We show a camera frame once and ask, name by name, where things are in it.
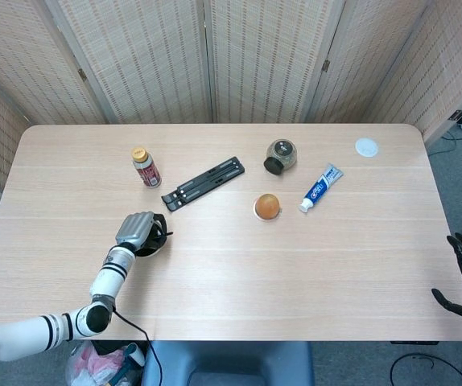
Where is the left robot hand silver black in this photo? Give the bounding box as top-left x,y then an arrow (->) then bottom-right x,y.
114,211 -> 169,258

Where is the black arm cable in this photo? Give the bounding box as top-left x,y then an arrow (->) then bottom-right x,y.
112,309 -> 163,386

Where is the glass jar with black lid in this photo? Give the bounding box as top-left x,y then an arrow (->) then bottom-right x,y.
262,138 -> 299,176

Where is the blue white toothpaste tube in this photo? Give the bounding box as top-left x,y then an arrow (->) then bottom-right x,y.
298,162 -> 345,214

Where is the black floor cable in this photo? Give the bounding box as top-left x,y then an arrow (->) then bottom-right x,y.
390,352 -> 462,386

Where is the orange jelly cup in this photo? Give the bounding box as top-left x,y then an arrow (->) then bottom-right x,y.
253,193 -> 283,221

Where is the woven folding screen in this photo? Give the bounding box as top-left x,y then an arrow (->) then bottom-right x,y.
0,0 -> 462,194

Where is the black folding laptop stand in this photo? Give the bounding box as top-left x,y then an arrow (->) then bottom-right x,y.
160,156 -> 246,213

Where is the red label bottle gold cap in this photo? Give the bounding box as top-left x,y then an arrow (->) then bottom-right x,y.
130,146 -> 163,189

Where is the cup of dark liquid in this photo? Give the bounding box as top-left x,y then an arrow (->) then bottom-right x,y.
134,215 -> 170,259

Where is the clear plastic bag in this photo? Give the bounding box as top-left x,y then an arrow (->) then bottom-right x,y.
65,340 -> 146,386

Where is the white round grommet cover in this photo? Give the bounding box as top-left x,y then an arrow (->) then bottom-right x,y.
354,137 -> 380,158

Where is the dark blue chair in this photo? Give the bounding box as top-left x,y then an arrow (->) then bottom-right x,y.
141,340 -> 315,386

